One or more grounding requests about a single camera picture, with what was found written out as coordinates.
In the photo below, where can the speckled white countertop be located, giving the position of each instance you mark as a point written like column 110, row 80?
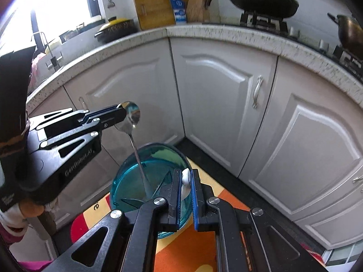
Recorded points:
column 227, row 34

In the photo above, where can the black wok with lid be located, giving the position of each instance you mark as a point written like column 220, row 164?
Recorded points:
column 261, row 2

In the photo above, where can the bronze metal pot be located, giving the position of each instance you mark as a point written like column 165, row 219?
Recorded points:
column 351, row 34

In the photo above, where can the metal spoon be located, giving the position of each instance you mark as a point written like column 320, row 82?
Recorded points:
column 133, row 116

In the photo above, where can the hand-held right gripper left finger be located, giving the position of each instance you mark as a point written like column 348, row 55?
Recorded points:
column 178, row 198

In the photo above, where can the black gas stove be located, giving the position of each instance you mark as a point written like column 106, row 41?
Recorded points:
column 261, row 22

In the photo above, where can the yellow black casserole pot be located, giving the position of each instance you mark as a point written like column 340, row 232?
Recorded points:
column 116, row 29

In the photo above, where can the white cabinet door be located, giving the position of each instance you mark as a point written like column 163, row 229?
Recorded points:
column 127, row 76
column 312, row 147
column 221, row 104

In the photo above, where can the pink cloth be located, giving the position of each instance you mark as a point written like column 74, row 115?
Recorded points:
column 37, row 66

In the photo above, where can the blue glass bowl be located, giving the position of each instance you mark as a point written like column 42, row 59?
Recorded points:
column 153, row 161

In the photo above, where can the chrome faucet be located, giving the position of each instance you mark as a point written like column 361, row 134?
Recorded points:
column 52, row 61

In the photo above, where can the white ceramic spoon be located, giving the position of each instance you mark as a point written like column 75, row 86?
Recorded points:
column 185, row 178

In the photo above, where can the wooden cutting board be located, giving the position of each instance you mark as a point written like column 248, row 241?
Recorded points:
column 156, row 8

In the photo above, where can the orange striped mat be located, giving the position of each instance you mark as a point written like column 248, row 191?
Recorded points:
column 184, row 252

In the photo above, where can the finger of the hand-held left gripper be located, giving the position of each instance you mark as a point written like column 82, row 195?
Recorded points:
column 107, row 109
column 113, row 119

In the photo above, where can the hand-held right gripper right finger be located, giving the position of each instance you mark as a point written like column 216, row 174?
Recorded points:
column 194, row 198

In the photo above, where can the person's left hand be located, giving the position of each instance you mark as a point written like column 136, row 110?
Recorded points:
column 31, row 209

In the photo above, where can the blue white packet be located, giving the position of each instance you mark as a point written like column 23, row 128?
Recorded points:
column 179, row 12

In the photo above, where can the wooden knife block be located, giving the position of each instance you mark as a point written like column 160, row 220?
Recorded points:
column 197, row 8

